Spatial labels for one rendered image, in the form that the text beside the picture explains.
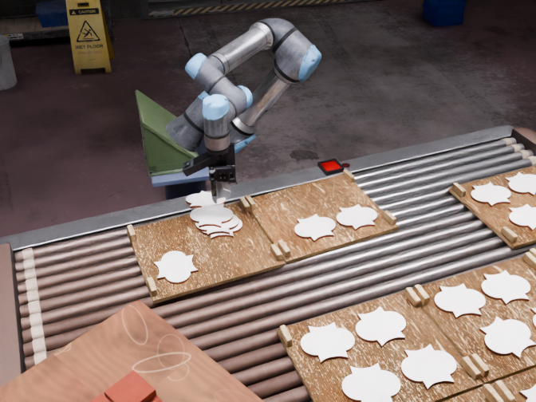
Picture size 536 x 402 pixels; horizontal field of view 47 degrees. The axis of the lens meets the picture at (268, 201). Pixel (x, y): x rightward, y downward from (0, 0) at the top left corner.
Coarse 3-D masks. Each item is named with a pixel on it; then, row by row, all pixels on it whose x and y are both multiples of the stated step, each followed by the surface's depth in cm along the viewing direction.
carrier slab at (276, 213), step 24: (288, 192) 217; (312, 192) 217; (336, 192) 217; (360, 192) 217; (264, 216) 205; (288, 216) 205; (336, 216) 205; (288, 240) 195; (336, 240) 195; (360, 240) 197
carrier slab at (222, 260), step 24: (240, 216) 205; (144, 240) 195; (168, 240) 195; (192, 240) 195; (216, 240) 195; (240, 240) 195; (264, 240) 195; (144, 264) 186; (216, 264) 186; (240, 264) 186; (264, 264) 186; (168, 288) 178; (192, 288) 178
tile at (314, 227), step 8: (312, 216) 204; (304, 224) 200; (312, 224) 200; (320, 224) 200; (328, 224) 200; (296, 232) 197; (304, 232) 197; (312, 232) 197; (320, 232) 197; (328, 232) 197; (312, 240) 195
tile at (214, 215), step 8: (200, 208) 204; (208, 208) 204; (216, 208) 204; (224, 208) 204; (192, 216) 201; (200, 216) 201; (208, 216) 201; (216, 216) 201; (224, 216) 201; (232, 216) 201; (200, 224) 197; (208, 224) 198; (216, 224) 197
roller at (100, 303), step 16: (448, 208) 212; (464, 208) 213; (400, 224) 205; (416, 224) 208; (144, 288) 180; (80, 304) 175; (96, 304) 175; (112, 304) 177; (32, 320) 170; (48, 320) 171
